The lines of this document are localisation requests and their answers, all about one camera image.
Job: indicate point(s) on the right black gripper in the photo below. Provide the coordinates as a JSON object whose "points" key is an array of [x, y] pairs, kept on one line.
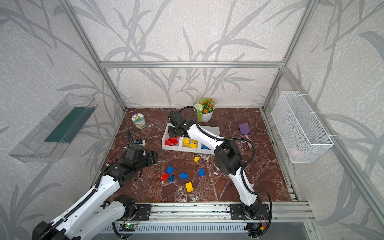
{"points": [[173, 131]]}

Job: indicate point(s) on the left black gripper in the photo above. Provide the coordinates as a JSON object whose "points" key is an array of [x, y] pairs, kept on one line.
{"points": [[151, 157]]}

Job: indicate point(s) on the blue lego brick low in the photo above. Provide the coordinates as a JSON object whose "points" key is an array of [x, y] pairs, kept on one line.
{"points": [[171, 178]]}

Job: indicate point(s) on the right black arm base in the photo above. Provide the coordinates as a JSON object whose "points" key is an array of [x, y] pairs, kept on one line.
{"points": [[243, 212]]}

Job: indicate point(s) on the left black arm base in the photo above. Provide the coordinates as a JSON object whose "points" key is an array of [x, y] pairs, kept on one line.
{"points": [[133, 211]]}

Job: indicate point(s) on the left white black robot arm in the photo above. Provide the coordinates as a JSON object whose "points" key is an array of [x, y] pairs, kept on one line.
{"points": [[109, 181]]}

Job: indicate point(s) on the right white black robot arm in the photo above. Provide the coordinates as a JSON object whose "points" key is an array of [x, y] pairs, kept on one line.
{"points": [[228, 156]]}

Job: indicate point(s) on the left white bin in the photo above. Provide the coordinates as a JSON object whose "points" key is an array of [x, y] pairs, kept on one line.
{"points": [[171, 147]]}

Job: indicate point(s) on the white bin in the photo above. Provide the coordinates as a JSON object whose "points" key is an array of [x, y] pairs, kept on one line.
{"points": [[171, 147], [188, 149], [204, 140]]}

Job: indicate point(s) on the middle white bin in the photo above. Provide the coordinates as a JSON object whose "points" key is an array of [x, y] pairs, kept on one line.
{"points": [[188, 149]]}

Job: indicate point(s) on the white potted flower plant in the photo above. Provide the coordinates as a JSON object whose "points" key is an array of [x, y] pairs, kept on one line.
{"points": [[205, 108]]}

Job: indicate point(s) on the right white bin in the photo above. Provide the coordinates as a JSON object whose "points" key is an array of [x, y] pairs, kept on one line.
{"points": [[204, 140]]}

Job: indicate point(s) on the purple pink scoop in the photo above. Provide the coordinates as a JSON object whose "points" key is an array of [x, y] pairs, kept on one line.
{"points": [[244, 129]]}

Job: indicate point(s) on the green circuit board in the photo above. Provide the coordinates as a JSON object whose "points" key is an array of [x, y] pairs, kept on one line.
{"points": [[125, 228]]}

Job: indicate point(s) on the green mat in shelf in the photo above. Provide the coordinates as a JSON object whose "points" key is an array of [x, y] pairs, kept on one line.
{"points": [[68, 128]]}

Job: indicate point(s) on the pink item in basket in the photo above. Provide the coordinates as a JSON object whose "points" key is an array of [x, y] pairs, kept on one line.
{"points": [[295, 153]]}

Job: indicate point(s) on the clear plastic wall shelf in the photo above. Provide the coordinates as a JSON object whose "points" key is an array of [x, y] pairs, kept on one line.
{"points": [[33, 149]]}

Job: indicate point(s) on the aluminium front rail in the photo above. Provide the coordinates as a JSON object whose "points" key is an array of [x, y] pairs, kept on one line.
{"points": [[181, 212]]}

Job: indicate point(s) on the white wire mesh basket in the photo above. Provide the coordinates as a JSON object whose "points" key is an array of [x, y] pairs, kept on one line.
{"points": [[299, 126]]}

